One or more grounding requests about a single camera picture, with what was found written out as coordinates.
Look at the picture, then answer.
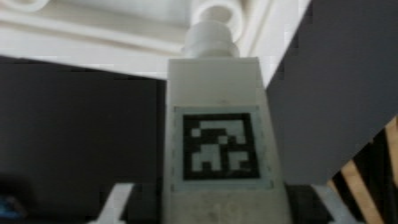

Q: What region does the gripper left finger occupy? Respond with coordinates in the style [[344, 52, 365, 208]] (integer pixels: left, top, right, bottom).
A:
[[86, 182, 165, 224]]

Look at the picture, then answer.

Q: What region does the white square table top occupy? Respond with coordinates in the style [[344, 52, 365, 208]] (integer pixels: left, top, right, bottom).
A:
[[0, 0, 312, 79]]

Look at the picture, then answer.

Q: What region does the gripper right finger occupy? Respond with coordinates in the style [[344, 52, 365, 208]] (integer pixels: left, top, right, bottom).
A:
[[282, 183, 362, 224]]

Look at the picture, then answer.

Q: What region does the white table leg with tag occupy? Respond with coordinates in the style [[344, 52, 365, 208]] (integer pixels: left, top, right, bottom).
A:
[[161, 11, 292, 224]]

